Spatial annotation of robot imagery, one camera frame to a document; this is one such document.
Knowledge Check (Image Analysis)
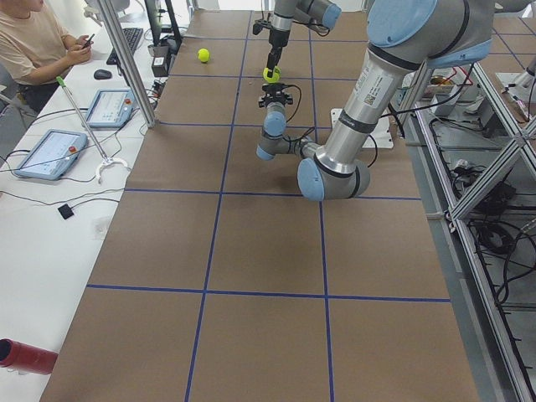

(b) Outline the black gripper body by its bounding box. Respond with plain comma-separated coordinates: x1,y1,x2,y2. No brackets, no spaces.
258,83,294,108
269,27,289,49

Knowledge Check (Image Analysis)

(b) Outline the yellow Roland Garros tennis ball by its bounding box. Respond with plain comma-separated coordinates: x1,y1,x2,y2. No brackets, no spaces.
262,65,281,84

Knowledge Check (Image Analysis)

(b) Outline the yellow Wilson tennis ball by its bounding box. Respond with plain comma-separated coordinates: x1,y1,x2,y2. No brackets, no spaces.
197,48,210,64

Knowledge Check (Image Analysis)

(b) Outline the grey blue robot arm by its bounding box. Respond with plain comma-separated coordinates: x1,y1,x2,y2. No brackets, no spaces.
261,0,342,80
256,0,494,201

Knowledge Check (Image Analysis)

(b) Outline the black computer monitor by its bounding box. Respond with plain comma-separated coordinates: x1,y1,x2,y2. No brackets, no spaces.
144,0,183,49

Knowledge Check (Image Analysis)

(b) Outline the black power adapter box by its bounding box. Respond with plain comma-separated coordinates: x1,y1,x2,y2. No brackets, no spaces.
152,46,171,78

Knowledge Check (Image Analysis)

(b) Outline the black keyboard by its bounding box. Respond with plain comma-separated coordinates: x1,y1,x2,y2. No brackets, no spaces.
106,27,144,65

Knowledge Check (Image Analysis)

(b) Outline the far blue teach pendant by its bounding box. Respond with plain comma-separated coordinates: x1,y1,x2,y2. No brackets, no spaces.
85,89,136,129

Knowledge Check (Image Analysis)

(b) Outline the blue teach pendant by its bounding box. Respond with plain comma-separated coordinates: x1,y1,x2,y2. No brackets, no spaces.
14,129,88,181
85,89,136,129

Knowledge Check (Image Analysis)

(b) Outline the black computer mouse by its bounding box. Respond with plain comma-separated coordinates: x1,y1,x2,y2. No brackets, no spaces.
93,69,112,80

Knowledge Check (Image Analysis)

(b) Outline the silver reach grabber tool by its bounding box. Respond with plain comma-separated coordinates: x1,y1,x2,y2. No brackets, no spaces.
56,76,131,184

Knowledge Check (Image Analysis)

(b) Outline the black smartphone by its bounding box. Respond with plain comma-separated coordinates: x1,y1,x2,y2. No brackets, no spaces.
83,34,94,49

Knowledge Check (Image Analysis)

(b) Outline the brown paper table cover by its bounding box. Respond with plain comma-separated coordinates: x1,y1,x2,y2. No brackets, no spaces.
42,11,479,401

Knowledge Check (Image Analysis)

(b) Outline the near blue teach pendant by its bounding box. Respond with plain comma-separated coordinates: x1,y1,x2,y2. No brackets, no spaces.
14,129,88,181

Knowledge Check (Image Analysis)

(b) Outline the small black square puck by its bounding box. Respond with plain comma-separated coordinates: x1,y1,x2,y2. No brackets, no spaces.
58,204,75,219

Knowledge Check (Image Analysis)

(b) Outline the person in beige shirt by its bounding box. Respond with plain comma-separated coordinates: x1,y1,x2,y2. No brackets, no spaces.
1,1,91,113

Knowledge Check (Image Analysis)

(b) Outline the red cardboard tube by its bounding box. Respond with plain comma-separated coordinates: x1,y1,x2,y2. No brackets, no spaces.
1,338,58,375

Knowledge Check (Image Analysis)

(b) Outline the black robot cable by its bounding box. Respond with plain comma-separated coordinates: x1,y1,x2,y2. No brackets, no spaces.
282,85,319,143

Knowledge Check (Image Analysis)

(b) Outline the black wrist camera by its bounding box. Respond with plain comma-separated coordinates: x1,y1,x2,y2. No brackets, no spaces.
252,18,271,35

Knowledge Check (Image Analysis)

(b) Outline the grey aluminium frame post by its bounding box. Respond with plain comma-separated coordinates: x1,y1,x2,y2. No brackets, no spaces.
96,0,156,128

